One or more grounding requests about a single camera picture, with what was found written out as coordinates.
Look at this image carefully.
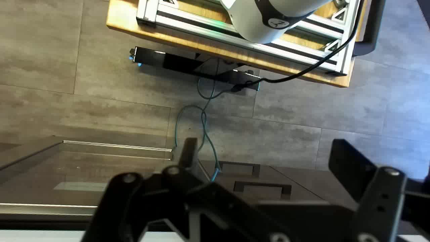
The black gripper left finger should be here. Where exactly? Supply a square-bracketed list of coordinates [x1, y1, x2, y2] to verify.
[81, 136, 301, 242]

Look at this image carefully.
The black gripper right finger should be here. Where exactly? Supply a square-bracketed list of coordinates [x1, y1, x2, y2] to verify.
[328, 137, 430, 242]

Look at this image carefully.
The black power strip bar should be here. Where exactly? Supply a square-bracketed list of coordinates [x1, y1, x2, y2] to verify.
[128, 44, 263, 93]

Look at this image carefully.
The black cable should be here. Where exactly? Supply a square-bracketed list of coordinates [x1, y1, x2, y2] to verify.
[230, 0, 365, 94]

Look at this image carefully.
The wooden base board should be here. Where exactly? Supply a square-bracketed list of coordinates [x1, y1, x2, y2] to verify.
[106, 0, 360, 89]

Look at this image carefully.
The thin teal cable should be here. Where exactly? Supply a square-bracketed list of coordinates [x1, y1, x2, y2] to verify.
[171, 57, 224, 186]

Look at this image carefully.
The aluminium profile frame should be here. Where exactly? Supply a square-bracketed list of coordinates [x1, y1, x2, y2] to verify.
[136, 0, 363, 77]

